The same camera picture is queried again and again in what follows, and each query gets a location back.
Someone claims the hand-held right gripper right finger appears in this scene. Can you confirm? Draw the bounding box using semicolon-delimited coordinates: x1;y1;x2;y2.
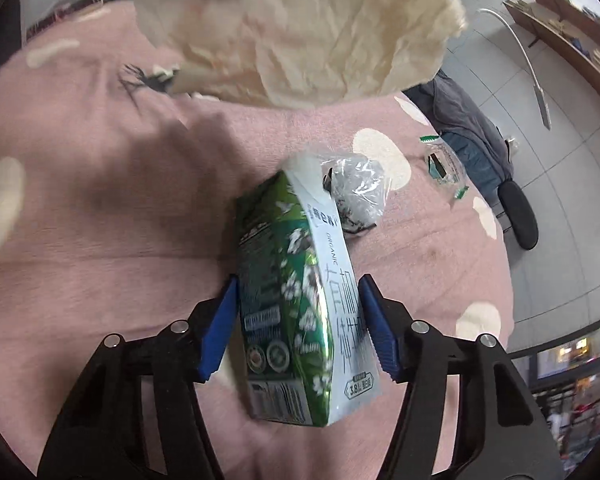
357;274;566;480

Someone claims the blue skirted massage bed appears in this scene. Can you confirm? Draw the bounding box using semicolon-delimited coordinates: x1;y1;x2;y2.
402;70;516;207

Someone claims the black stool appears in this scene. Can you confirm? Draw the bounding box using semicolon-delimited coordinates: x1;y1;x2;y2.
497;180;540;251

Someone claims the clear green-edged wrapper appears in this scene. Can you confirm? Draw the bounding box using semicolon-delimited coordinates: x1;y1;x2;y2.
419;134;470;204

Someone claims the cream paper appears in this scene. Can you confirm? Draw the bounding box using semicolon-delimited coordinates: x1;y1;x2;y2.
131;0;470;110

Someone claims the grey blanket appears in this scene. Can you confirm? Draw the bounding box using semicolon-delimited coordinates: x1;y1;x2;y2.
404;70;507;172

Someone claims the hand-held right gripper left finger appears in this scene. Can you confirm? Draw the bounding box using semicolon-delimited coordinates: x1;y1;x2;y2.
37;275;241;480

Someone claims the clear plastic bag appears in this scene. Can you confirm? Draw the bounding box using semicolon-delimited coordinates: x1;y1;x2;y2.
300;142;389;234

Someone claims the wooden wall shelf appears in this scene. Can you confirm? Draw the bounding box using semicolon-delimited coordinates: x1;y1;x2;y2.
524;0;600;43
502;0;600;127

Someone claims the green milk carton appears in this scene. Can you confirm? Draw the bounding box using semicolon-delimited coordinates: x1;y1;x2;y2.
234;157;382;430

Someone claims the white floor lamp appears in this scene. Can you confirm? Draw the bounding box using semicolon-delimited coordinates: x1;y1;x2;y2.
477;8;554;132

